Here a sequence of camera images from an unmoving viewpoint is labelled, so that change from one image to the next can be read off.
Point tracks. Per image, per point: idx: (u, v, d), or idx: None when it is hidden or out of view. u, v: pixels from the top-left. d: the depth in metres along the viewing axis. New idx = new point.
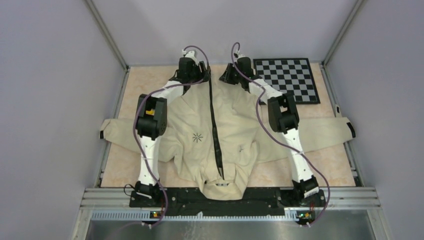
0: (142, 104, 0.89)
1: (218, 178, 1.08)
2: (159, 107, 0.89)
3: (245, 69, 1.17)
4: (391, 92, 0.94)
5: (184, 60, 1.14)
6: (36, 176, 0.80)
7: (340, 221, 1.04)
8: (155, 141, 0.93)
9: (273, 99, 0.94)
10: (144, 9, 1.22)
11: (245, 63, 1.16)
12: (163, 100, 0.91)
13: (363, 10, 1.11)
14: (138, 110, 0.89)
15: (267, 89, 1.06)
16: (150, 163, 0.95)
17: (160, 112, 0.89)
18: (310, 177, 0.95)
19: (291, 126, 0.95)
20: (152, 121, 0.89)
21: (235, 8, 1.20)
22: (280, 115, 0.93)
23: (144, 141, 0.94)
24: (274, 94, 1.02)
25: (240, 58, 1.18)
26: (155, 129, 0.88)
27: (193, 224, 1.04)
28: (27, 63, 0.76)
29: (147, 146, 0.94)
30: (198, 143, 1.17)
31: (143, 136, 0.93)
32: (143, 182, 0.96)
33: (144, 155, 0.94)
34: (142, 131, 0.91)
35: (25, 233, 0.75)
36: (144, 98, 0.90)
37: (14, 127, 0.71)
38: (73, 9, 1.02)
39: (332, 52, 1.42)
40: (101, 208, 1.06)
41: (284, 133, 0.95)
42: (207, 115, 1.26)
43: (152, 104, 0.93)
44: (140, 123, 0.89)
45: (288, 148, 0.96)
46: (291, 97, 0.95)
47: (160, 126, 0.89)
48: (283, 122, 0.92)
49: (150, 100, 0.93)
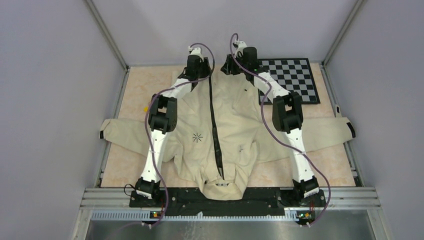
0: (154, 102, 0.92)
1: (218, 178, 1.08)
2: (171, 106, 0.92)
3: (251, 60, 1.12)
4: (390, 92, 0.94)
5: (191, 57, 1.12)
6: (36, 176, 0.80)
7: (341, 221, 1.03)
8: (165, 135, 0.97)
9: (278, 99, 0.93)
10: (144, 9, 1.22)
11: (251, 52, 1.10)
12: (174, 100, 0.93)
13: (362, 10, 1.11)
14: (150, 107, 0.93)
15: (273, 86, 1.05)
16: (156, 157, 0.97)
17: (171, 111, 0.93)
18: (311, 178, 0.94)
19: (294, 126, 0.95)
20: (163, 118, 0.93)
21: (235, 8, 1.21)
22: (284, 114, 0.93)
23: (154, 135, 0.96)
24: (281, 93, 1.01)
25: (245, 48, 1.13)
26: (167, 125, 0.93)
27: (193, 224, 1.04)
28: (27, 63, 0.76)
29: (157, 140, 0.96)
30: (198, 143, 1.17)
31: (154, 130, 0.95)
32: (145, 178, 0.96)
33: (152, 149, 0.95)
34: (153, 126, 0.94)
35: (25, 232, 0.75)
36: (156, 96, 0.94)
37: (15, 127, 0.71)
38: (73, 9, 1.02)
39: (332, 52, 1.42)
40: (101, 208, 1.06)
41: (287, 132, 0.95)
42: (207, 115, 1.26)
43: (164, 102, 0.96)
44: (154, 119, 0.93)
45: (290, 148, 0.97)
46: (297, 98, 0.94)
47: (171, 123, 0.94)
48: (286, 122, 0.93)
49: (162, 98, 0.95)
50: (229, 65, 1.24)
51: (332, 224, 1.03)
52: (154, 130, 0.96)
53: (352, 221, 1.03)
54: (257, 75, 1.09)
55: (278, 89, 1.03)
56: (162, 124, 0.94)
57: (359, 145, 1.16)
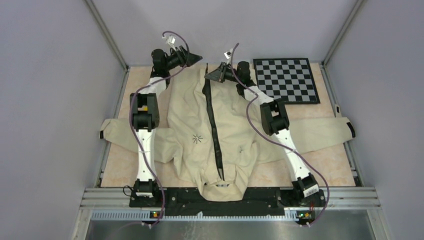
0: (134, 101, 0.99)
1: (218, 180, 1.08)
2: (151, 102, 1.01)
3: (244, 75, 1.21)
4: (390, 92, 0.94)
5: (155, 56, 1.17)
6: (35, 176, 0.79)
7: (342, 221, 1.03)
8: (151, 133, 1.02)
9: (264, 104, 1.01)
10: (144, 10, 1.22)
11: (245, 71, 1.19)
12: (153, 95, 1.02)
13: (363, 10, 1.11)
14: (131, 107, 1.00)
15: (260, 95, 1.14)
16: (148, 156, 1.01)
17: (152, 106, 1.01)
18: (308, 175, 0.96)
19: (282, 128, 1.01)
20: (147, 116, 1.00)
21: (235, 8, 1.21)
22: (271, 119, 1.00)
23: (140, 135, 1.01)
24: (267, 100, 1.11)
25: (240, 63, 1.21)
26: (151, 122, 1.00)
27: (193, 224, 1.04)
28: (27, 64, 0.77)
29: (144, 139, 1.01)
30: (198, 145, 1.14)
31: (139, 129, 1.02)
32: (141, 178, 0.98)
33: (142, 149, 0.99)
34: (137, 125, 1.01)
35: (24, 233, 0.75)
36: (134, 95, 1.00)
37: (14, 127, 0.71)
38: (73, 9, 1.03)
39: (332, 52, 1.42)
40: (101, 208, 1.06)
41: (276, 133, 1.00)
42: (206, 115, 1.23)
43: (142, 101, 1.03)
44: (136, 119, 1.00)
45: (281, 147, 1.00)
46: (281, 102, 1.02)
47: (155, 118, 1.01)
48: (274, 125, 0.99)
49: (139, 97, 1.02)
50: (221, 73, 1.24)
51: (333, 225, 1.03)
52: (139, 130, 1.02)
53: (352, 221, 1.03)
54: (247, 87, 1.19)
55: (265, 97, 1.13)
56: (146, 122, 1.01)
57: (359, 146, 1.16)
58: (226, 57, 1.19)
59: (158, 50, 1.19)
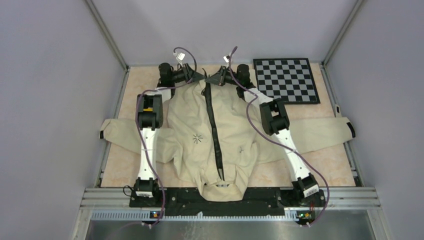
0: (139, 101, 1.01)
1: (218, 180, 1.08)
2: (157, 102, 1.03)
3: (244, 78, 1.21)
4: (390, 92, 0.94)
5: (162, 69, 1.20)
6: (35, 176, 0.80)
7: (342, 222, 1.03)
8: (155, 131, 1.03)
9: (264, 104, 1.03)
10: (144, 9, 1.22)
11: (245, 73, 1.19)
12: (159, 96, 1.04)
13: (363, 10, 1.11)
14: (137, 106, 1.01)
15: (260, 96, 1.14)
16: (150, 154, 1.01)
17: (157, 106, 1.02)
18: (308, 175, 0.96)
19: (282, 128, 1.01)
20: (151, 115, 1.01)
21: (234, 8, 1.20)
22: (271, 118, 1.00)
23: (144, 133, 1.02)
24: (266, 100, 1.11)
25: (240, 66, 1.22)
26: (155, 121, 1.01)
27: (193, 224, 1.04)
28: (27, 64, 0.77)
29: (148, 137, 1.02)
30: (198, 145, 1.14)
31: (143, 128, 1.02)
32: (143, 177, 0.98)
33: (144, 147, 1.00)
34: (141, 124, 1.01)
35: (25, 233, 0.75)
36: (141, 95, 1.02)
37: (14, 127, 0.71)
38: (72, 9, 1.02)
39: (332, 52, 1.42)
40: (101, 208, 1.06)
41: (276, 133, 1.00)
42: (206, 115, 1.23)
43: (148, 102, 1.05)
44: (141, 118, 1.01)
45: (282, 147, 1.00)
46: (280, 102, 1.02)
47: (159, 118, 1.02)
48: (274, 125, 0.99)
49: (146, 97, 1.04)
50: (220, 76, 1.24)
51: (333, 225, 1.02)
52: (143, 129, 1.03)
53: (352, 221, 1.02)
54: (246, 89, 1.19)
55: (264, 98, 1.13)
56: (150, 122, 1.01)
57: (359, 146, 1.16)
58: (225, 60, 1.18)
59: (165, 63, 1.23)
